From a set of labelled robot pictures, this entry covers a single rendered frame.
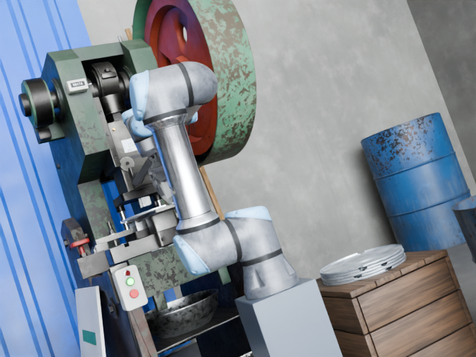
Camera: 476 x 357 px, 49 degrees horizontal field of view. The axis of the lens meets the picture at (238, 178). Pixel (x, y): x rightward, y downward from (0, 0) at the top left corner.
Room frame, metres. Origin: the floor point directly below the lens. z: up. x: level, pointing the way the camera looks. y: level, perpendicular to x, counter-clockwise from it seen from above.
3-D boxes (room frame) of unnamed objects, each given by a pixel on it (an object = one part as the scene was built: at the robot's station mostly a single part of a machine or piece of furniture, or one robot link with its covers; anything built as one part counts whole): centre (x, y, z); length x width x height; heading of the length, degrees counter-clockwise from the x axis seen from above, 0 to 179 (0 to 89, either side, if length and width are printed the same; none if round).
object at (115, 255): (2.12, 0.39, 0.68); 0.45 x 0.30 x 0.06; 118
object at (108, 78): (2.12, 0.39, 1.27); 0.21 x 0.12 x 0.34; 28
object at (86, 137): (2.25, 0.46, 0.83); 0.79 x 0.43 x 1.34; 28
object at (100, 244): (2.04, 0.54, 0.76); 0.17 x 0.06 x 0.10; 118
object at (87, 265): (1.77, 0.56, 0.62); 0.10 x 0.06 x 0.20; 118
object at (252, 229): (1.42, 0.02, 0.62); 0.13 x 0.12 x 0.14; 108
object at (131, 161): (2.08, 0.37, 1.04); 0.17 x 0.15 x 0.30; 28
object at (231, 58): (2.37, 0.14, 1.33); 1.03 x 0.28 x 0.82; 28
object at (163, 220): (1.97, 0.31, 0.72); 0.25 x 0.14 x 0.14; 28
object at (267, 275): (1.42, 0.01, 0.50); 0.15 x 0.15 x 0.10
